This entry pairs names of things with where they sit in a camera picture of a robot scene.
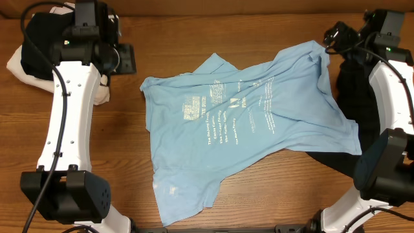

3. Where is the light blue printed t-shirt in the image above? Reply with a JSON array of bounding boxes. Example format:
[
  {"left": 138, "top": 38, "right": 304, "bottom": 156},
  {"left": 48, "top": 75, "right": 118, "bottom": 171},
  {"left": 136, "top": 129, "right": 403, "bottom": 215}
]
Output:
[{"left": 140, "top": 41, "right": 362, "bottom": 226}]

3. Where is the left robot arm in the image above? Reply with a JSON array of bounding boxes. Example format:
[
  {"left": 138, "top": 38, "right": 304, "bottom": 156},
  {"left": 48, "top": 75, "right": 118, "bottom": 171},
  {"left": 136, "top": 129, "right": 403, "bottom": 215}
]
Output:
[{"left": 20, "top": 1, "right": 137, "bottom": 232}]

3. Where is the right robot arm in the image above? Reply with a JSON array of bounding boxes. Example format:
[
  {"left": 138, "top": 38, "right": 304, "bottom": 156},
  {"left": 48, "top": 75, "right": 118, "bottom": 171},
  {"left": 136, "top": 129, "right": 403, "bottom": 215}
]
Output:
[{"left": 302, "top": 9, "right": 413, "bottom": 232}]

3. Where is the folded beige garment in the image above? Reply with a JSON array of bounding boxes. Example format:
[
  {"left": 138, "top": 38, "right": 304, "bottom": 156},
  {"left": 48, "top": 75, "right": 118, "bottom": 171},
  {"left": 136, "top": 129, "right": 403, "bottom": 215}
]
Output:
[{"left": 6, "top": 1, "right": 120, "bottom": 105}]

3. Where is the black garment on right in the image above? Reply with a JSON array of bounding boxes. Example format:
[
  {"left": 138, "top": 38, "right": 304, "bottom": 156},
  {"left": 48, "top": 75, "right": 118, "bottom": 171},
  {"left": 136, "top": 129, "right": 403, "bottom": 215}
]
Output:
[{"left": 307, "top": 59, "right": 380, "bottom": 177}]

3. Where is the folded black garment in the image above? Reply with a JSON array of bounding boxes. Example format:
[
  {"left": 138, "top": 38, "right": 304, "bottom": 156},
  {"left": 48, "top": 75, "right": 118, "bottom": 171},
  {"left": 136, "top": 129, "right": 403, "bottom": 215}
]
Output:
[{"left": 21, "top": 12, "right": 73, "bottom": 81}]

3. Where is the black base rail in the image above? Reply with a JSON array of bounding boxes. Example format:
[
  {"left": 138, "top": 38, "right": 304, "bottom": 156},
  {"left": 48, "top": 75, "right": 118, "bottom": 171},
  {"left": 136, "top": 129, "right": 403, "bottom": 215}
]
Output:
[{"left": 132, "top": 222, "right": 323, "bottom": 233}]

